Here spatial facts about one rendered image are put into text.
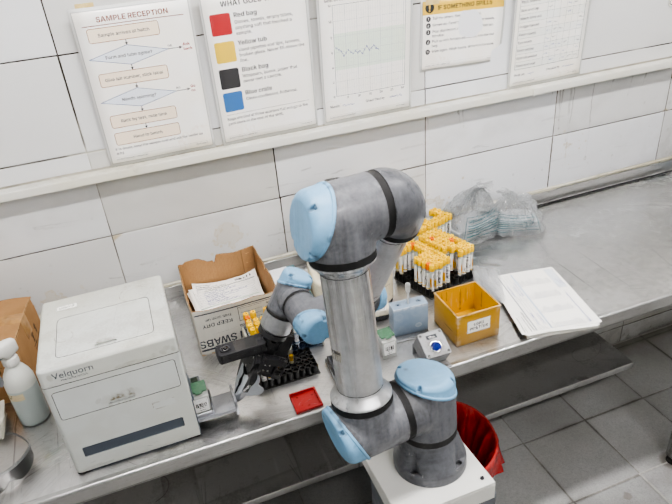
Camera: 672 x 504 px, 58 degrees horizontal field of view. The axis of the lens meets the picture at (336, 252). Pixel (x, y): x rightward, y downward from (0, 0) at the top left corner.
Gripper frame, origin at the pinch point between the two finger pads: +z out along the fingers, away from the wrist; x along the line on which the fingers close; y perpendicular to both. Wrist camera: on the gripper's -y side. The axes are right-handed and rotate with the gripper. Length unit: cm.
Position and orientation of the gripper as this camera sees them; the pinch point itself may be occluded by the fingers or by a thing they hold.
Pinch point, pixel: (235, 395)
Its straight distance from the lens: 152.9
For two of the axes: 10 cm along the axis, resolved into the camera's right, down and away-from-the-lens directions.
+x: -3.5, -4.5, 8.2
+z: -4.0, 8.7, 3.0
